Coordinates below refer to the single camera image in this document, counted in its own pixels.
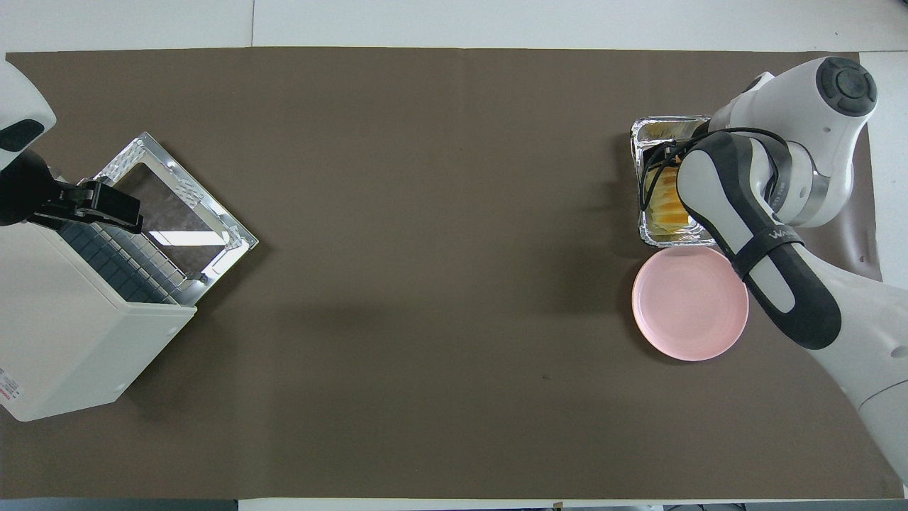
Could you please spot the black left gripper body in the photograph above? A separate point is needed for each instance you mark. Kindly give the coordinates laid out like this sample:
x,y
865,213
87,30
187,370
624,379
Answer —
x,y
32,191

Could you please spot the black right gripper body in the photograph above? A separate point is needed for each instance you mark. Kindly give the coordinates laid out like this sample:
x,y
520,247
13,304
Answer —
x,y
681,147

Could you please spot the sliced yellow bread loaf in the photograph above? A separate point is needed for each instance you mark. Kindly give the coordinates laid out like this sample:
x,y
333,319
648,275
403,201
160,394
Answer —
x,y
670,209

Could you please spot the aluminium foil tray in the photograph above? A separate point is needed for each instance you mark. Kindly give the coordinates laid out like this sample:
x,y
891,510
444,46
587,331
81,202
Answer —
x,y
652,234

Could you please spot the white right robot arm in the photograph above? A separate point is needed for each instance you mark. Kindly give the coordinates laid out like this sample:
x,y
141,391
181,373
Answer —
x,y
816,121

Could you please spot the white toaster oven body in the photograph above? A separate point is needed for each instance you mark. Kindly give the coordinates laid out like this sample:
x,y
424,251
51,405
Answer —
x,y
64,333

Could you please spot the pink round plate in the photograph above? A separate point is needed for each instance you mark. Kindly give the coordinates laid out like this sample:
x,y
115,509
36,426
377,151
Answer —
x,y
689,302

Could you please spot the brown table mat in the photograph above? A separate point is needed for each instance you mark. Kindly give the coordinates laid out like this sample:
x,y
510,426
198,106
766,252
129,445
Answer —
x,y
454,284

